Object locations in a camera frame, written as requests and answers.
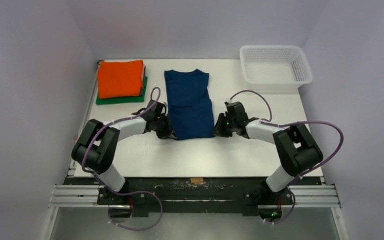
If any blue t shirt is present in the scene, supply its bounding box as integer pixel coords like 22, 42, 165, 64
164, 69, 215, 141

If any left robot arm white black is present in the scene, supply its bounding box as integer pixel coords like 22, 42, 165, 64
71, 100, 177, 205

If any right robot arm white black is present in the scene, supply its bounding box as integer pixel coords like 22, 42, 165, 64
212, 102, 324, 204

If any folded dark t shirt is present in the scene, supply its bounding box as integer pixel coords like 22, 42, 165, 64
140, 66, 148, 98

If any brown tape piece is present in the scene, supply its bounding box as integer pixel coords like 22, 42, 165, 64
190, 177, 205, 185

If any folded orange t shirt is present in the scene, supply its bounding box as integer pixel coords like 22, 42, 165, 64
97, 60, 145, 99

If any folded green t shirt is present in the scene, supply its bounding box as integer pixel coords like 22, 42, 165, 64
95, 94, 146, 106

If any white plastic basket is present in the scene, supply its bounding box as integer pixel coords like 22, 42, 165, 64
239, 45, 314, 94

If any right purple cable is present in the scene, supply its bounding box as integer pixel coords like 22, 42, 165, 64
229, 90, 345, 181

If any black mounting base rail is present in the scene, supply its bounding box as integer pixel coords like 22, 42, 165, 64
49, 177, 341, 219

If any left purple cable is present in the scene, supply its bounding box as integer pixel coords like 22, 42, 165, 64
80, 87, 162, 196

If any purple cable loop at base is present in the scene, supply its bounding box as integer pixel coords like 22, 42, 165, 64
108, 191, 165, 232

